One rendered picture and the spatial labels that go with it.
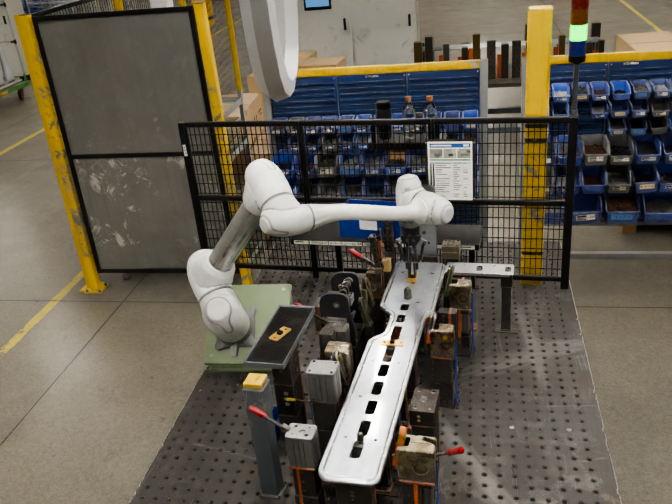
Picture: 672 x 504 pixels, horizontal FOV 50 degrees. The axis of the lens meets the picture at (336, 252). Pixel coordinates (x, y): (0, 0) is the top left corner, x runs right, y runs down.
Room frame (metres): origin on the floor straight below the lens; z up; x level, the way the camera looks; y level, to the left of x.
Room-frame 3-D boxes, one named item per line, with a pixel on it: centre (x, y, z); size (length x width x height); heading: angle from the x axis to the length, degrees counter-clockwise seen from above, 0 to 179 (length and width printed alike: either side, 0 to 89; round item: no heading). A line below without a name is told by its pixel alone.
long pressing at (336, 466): (2.23, -0.18, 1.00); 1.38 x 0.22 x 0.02; 163
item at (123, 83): (4.78, 1.24, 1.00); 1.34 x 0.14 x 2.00; 78
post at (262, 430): (1.88, 0.29, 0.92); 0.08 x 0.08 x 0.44; 73
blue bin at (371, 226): (3.19, -0.19, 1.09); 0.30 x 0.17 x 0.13; 67
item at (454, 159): (3.19, -0.57, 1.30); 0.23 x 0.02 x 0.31; 73
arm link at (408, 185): (2.68, -0.32, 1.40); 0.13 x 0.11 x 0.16; 31
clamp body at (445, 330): (2.26, -0.36, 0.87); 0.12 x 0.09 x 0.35; 73
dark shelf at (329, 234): (3.17, -0.25, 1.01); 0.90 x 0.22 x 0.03; 73
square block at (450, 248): (2.92, -0.52, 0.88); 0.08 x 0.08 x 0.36; 73
